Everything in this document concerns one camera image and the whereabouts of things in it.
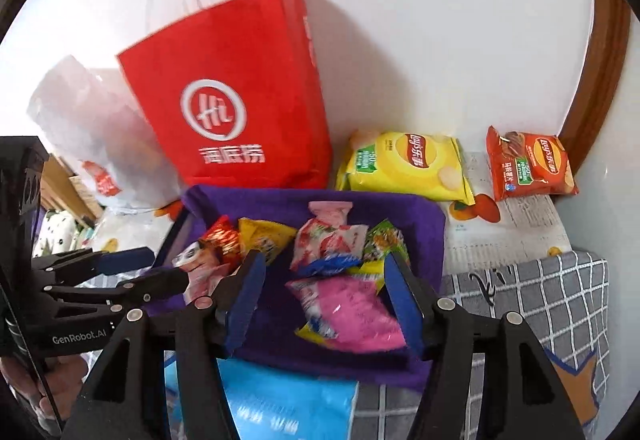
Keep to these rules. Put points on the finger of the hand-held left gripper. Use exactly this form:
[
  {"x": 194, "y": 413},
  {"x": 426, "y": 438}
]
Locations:
[
  {"x": 130, "y": 259},
  {"x": 160, "y": 285}
]

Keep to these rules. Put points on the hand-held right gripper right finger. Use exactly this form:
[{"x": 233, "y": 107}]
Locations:
[{"x": 402, "y": 305}]

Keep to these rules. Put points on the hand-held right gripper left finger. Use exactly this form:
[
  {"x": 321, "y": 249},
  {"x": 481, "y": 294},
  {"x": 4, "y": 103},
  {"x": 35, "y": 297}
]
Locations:
[{"x": 245, "y": 305}]

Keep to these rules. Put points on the pink white long snack packet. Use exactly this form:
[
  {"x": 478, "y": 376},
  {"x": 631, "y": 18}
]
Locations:
[{"x": 200, "y": 270}]

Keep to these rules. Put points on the large pink snack packet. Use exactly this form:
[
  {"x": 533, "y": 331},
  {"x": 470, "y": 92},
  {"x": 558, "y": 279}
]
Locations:
[{"x": 350, "y": 310}]

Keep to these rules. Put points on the green snack packet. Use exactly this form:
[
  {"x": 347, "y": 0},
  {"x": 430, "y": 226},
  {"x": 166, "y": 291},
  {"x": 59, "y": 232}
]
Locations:
[{"x": 385, "y": 240}]

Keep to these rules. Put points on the red snack packet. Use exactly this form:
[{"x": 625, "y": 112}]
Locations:
[{"x": 222, "y": 237}]

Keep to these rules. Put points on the yellow snack packet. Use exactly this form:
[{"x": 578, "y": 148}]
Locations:
[{"x": 265, "y": 235}]

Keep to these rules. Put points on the blue candy wrapper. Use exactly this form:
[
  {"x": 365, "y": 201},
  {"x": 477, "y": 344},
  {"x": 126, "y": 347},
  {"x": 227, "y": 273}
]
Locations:
[{"x": 330, "y": 266}]

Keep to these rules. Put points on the strawberry print snack packet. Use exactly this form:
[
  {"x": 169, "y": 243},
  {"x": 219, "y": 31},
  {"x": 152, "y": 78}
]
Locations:
[{"x": 325, "y": 242}]

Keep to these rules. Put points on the purple tray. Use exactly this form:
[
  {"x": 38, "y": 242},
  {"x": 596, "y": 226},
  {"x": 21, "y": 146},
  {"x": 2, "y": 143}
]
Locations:
[{"x": 280, "y": 205}]

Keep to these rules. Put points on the pink candy packet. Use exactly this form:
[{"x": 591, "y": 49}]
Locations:
[{"x": 330, "y": 212}]

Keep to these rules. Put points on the person's left hand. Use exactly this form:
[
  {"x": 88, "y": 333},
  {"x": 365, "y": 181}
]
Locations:
[{"x": 67, "y": 380}]

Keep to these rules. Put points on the white floral pillow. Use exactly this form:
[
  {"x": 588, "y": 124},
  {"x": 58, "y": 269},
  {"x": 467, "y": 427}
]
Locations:
[{"x": 52, "y": 230}]

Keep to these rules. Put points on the wooden headboard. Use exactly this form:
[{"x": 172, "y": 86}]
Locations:
[{"x": 65, "y": 185}]

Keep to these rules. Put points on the white plastic shopping bag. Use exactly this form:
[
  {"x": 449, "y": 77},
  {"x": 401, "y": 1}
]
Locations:
[{"x": 85, "y": 130}]

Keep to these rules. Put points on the blue tissue pack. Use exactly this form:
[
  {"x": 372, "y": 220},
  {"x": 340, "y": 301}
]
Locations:
[{"x": 290, "y": 410}]

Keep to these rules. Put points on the newspaper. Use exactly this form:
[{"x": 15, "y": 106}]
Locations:
[{"x": 500, "y": 230}]

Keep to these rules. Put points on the yellow chip bag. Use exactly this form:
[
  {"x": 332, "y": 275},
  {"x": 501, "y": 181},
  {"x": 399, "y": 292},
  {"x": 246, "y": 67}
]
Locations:
[{"x": 405, "y": 165}]

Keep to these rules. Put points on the grey checkered blanket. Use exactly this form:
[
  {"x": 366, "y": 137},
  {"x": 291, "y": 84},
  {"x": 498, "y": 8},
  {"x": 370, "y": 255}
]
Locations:
[{"x": 565, "y": 300}]

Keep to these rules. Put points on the orange chip bag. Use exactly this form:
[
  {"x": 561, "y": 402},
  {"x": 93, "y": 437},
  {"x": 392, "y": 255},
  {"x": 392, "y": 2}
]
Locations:
[{"x": 535, "y": 165}]

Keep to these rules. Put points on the red paper bag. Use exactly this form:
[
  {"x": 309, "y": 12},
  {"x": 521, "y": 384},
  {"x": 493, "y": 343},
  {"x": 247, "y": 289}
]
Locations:
[{"x": 235, "y": 70}]

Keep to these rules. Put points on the brown wooden door frame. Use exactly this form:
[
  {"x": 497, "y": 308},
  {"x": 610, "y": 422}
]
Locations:
[{"x": 600, "y": 70}]

